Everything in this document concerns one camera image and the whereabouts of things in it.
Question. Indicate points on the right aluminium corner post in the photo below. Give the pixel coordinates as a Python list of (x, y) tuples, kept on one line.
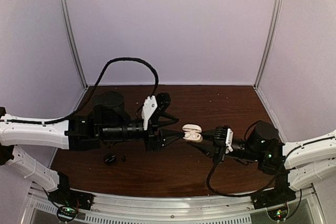
[(269, 41)]

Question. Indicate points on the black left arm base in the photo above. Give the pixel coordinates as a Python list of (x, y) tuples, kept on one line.
[(67, 201)]

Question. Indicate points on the left aluminium corner post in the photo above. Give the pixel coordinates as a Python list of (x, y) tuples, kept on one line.
[(72, 43)]

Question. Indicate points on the aluminium front table rail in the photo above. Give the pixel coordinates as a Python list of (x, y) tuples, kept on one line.
[(204, 209)]

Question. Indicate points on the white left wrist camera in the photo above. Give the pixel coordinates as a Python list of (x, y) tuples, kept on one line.
[(148, 108)]

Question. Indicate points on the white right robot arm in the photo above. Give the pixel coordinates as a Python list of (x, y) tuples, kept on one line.
[(300, 163)]

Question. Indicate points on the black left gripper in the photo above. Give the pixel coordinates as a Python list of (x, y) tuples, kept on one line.
[(157, 140)]

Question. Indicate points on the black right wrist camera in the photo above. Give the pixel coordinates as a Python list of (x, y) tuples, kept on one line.
[(223, 138)]

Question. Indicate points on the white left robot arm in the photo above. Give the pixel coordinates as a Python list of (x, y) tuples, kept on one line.
[(107, 123)]

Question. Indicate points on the black round cap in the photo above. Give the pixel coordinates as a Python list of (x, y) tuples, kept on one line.
[(109, 159)]

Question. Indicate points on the aluminium corner post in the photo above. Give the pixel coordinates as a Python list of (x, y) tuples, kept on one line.
[(269, 41), (72, 43)]

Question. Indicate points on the white earbud charging case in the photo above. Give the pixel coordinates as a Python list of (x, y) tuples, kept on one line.
[(192, 128)]

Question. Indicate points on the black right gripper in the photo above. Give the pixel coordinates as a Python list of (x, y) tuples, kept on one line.
[(211, 151)]

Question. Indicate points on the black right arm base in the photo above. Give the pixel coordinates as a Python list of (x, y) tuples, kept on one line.
[(276, 200)]

